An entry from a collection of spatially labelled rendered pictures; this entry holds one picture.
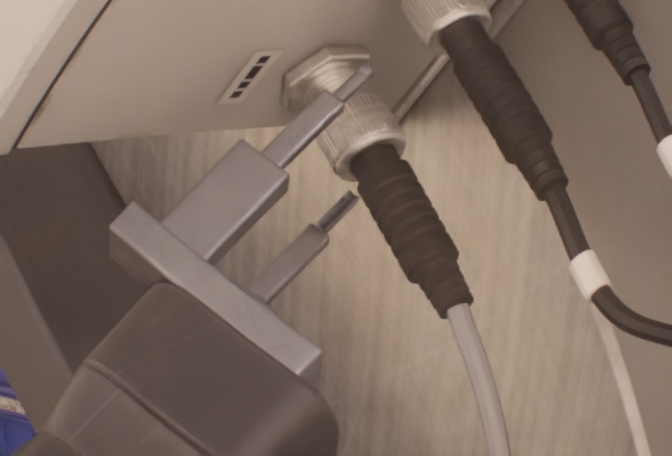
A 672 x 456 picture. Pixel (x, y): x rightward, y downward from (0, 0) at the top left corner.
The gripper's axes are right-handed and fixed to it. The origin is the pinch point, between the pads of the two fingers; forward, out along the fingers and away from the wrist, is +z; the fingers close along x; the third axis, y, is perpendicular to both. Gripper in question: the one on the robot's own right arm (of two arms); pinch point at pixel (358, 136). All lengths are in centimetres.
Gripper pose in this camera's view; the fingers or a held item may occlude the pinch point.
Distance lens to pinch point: 85.9
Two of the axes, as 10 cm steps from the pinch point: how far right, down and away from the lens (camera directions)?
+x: 0.6, -5.1, -8.6
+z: 6.4, -6.4, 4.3
